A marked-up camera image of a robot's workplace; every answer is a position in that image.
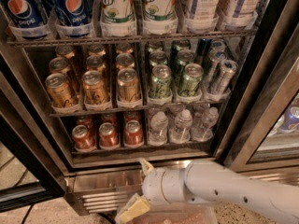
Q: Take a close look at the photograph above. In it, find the red coke can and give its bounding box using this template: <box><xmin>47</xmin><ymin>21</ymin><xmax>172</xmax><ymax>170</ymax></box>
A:
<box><xmin>99</xmin><ymin>122</ymin><xmax>119</xmax><ymax>149</ymax></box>
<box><xmin>124</xmin><ymin>120</ymin><xmax>143</xmax><ymax>146</ymax></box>
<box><xmin>72</xmin><ymin>125</ymin><xmax>95</xmax><ymax>152</ymax></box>

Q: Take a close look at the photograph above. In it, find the second row right green can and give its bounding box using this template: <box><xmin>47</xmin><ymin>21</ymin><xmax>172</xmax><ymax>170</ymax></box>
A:
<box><xmin>174</xmin><ymin>49</ymin><xmax>195</xmax><ymax>79</ymax></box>

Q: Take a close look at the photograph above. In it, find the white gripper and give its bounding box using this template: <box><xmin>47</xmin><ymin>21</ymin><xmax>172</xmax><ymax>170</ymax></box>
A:
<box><xmin>115</xmin><ymin>158</ymin><xmax>186</xmax><ymax>224</ymax></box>

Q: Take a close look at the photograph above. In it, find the water bottle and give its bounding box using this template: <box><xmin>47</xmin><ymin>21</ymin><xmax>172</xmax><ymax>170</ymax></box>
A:
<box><xmin>149</xmin><ymin>111</ymin><xmax>168</xmax><ymax>147</ymax></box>
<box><xmin>170</xmin><ymin>109</ymin><xmax>192</xmax><ymax>144</ymax></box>
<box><xmin>192</xmin><ymin>107</ymin><xmax>219</xmax><ymax>142</ymax></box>

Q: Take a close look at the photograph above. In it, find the right 7UP bottle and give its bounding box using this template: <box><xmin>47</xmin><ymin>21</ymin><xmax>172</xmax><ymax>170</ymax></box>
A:
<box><xmin>142</xmin><ymin>0</ymin><xmax>176</xmax><ymax>35</ymax></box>

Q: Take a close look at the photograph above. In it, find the left 7UP bottle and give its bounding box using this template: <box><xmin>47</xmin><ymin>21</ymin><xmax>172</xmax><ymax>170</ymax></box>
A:
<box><xmin>102</xmin><ymin>0</ymin><xmax>135</xmax><ymax>36</ymax></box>

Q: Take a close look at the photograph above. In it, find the pepsi bottle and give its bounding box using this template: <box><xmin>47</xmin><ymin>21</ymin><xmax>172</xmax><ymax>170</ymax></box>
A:
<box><xmin>0</xmin><ymin>0</ymin><xmax>48</xmax><ymax>29</ymax></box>
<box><xmin>53</xmin><ymin>0</ymin><xmax>93</xmax><ymax>38</ymax></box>

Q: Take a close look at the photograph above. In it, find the front right orange can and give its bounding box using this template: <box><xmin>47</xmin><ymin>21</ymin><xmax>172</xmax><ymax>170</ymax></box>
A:
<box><xmin>117</xmin><ymin>68</ymin><xmax>141</xmax><ymax>103</ymax></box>

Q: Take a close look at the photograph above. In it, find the second row left green can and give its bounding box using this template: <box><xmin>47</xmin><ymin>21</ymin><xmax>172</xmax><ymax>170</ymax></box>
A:
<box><xmin>149</xmin><ymin>50</ymin><xmax>167</xmax><ymax>67</ymax></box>

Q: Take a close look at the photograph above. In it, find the wire shelf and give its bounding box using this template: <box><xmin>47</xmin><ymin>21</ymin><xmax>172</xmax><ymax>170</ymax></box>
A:
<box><xmin>50</xmin><ymin>100</ymin><xmax>225</xmax><ymax>118</ymax></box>
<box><xmin>6</xmin><ymin>29</ymin><xmax>257</xmax><ymax>48</ymax></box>

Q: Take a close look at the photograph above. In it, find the left water bottle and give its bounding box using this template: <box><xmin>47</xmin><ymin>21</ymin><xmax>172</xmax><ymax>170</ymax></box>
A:
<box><xmin>149</xmin><ymin>111</ymin><xmax>168</xmax><ymax>147</ymax></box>

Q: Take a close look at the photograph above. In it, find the left Pepsi bottle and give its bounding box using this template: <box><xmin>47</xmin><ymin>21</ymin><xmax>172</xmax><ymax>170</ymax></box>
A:
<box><xmin>0</xmin><ymin>0</ymin><xmax>48</xmax><ymax>29</ymax></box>

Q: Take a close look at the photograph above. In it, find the front middle orange can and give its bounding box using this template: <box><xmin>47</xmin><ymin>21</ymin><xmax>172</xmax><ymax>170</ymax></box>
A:
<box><xmin>82</xmin><ymin>70</ymin><xmax>109</xmax><ymax>105</ymax></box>

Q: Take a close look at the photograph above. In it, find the front right green can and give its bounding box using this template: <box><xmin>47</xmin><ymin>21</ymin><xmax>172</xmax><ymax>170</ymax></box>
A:
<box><xmin>178</xmin><ymin>63</ymin><xmax>204</xmax><ymax>98</ymax></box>

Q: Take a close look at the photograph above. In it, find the silver slim can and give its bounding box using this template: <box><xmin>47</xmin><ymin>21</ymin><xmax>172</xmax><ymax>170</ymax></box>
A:
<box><xmin>204</xmin><ymin>49</ymin><xmax>227</xmax><ymax>85</ymax></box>
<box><xmin>209</xmin><ymin>60</ymin><xmax>238</xmax><ymax>95</ymax></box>

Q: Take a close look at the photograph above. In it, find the blue can behind glass door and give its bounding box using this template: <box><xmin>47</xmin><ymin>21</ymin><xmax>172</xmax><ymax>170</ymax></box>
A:
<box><xmin>279</xmin><ymin>105</ymin><xmax>299</xmax><ymax>133</ymax></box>

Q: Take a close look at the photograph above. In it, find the second row middle orange can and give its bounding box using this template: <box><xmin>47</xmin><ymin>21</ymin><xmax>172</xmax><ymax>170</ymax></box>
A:
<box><xmin>86</xmin><ymin>55</ymin><xmax>106</xmax><ymax>74</ymax></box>

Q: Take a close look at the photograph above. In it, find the right water bottle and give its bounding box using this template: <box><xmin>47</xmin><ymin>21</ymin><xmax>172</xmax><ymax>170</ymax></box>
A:
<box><xmin>192</xmin><ymin>107</ymin><xmax>219</xmax><ymax>142</ymax></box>

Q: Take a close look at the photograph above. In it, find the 7up bottle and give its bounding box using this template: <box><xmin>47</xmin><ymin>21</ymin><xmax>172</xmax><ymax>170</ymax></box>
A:
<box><xmin>142</xmin><ymin>0</ymin><xmax>176</xmax><ymax>35</ymax></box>
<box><xmin>102</xmin><ymin>0</ymin><xmax>135</xmax><ymax>36</ymax></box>

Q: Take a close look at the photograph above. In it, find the front silver slim can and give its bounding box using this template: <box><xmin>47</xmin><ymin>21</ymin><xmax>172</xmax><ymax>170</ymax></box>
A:
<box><xmin>209</xmin><ymin>60</ymin><xmax>238</xmax><ymax>95</ymax></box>

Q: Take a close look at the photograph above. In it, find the front left orange can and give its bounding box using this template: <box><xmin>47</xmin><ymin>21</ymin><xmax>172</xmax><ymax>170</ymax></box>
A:
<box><xmin>45</xmin><ymin>73</ymin><xmax>78</xmax><ymax>108</ymax></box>

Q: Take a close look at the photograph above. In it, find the middle wire shelf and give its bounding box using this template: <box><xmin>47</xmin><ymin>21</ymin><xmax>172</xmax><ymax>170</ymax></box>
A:
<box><xmin>50</xmin><ymin>100</ymin><xmax>225</xmax><ymax>118</ymax></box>

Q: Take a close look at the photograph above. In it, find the left white labelled bottle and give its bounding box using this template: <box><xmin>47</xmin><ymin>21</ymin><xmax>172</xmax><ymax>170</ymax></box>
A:
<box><xmin>183</xmin><ymin>0</ymin><xmax>220</xmax><ymax>34</ymax></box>

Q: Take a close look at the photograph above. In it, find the right white labelled bottle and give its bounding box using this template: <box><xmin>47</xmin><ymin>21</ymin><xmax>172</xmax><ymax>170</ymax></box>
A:
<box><xmin>218</xmin><ymin>0</ymin><xmax>260</xmax><ymax>31</ymax></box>

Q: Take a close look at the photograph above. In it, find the second row orange can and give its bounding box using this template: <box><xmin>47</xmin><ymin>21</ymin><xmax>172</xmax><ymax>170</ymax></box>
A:
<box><xmin>86</xmin><ymin>55</ymin><xmax>106</xmax><ymax>74</ymax></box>
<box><xmin>116</xmin><ymin>53</ymin><xmax>135</xmax><ymax>71</ymax></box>
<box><xmin>49</xmin><ymin>57</ymin><xmax>75</xmax><ymax>78</ymax></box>

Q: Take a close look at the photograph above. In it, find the middle water bottle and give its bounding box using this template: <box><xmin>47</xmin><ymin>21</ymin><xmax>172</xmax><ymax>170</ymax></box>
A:
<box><xmin>170</xmin><ymin>109</ymin><xmax>192</xmax><ymax>144</ymax></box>

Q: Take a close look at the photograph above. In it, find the top wire shelf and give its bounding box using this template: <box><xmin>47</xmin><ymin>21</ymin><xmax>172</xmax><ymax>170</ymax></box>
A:
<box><xmin>6</xmin><ymin>29</ymin><xmax>257</xmax><ymax>48</ymax></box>

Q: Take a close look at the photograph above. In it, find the second row right orange can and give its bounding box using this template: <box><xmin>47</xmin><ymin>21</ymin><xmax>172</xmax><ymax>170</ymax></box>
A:
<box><xmin>116</xmin><ymin>53</ymin><xmax>135</xmax><ymax>71</ymax></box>

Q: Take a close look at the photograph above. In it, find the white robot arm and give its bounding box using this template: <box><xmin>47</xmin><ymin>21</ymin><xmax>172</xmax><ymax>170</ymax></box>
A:
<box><xmin>115</xmin><ymin>159</ymin><xmax>299</xmax><ymax>224</ymax></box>

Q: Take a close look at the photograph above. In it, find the white labelled bottle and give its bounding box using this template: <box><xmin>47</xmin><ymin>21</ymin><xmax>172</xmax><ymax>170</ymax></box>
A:
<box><xmin>218</xmin><ymin>0</ymin><xmax>260</xmax><ymax>31</ymax></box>
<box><xmin>183</xmin><ymin>0</ymin><xmax>220</xmax><ymax>34</ymax></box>

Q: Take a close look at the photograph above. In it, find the second row left orange can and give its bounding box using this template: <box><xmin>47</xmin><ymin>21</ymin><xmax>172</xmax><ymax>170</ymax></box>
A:
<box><xmin>49</xmin><ymin>57</ymin><xmax>75</xmax><ymax>78</ymax></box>

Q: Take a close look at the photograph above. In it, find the second row green can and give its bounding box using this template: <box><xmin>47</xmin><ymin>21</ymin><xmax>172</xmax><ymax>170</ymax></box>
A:
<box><xmin>149</xmin><ymin>50</ymin><xmax>167</xmax><ymax>67</ymax></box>
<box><xmin>174</xmin><ymin>49</ymin><xmax>195</xmax><ymax>79</ymax></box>

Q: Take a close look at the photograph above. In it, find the right Pepsi bottle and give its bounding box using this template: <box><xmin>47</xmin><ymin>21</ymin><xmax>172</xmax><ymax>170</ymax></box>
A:
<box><xmin>53</xmin><ymin>0</ymin><xmax>93</xmax><ymax>38</ymax></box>

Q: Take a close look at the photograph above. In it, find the front left green can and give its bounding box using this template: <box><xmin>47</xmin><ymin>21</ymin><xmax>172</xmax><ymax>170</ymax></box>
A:
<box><xmin>149</xmin><ymin>64</ymin><xmax>172</xmax><ymax>99</ymax></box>

